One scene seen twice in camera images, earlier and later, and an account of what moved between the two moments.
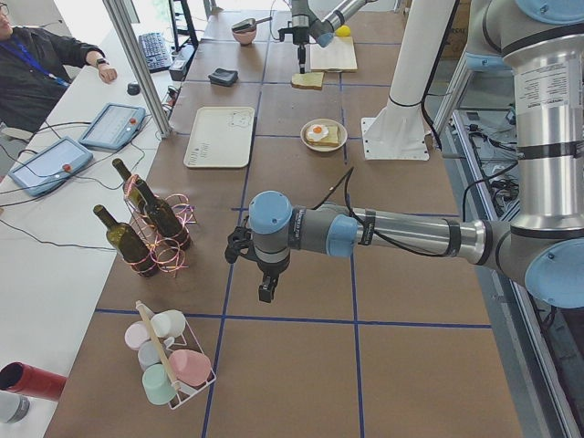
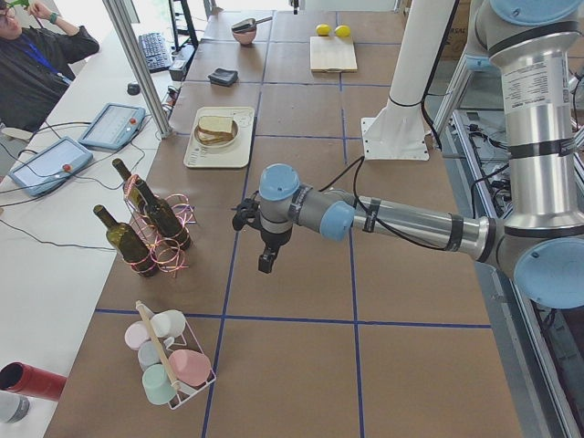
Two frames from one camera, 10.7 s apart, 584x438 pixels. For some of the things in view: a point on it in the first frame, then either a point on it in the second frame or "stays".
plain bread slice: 307,80 → 216,123
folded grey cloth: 222,77 stays
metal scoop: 248,24 stays
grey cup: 150,353 stays
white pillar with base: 399,130 stays
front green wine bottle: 127,243 stays
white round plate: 323,135 → 234,131
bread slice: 330,140 → 212,138
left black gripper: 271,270 → 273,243
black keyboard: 154,51 stays
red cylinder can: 25,380 stays
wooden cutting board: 340,56 stays
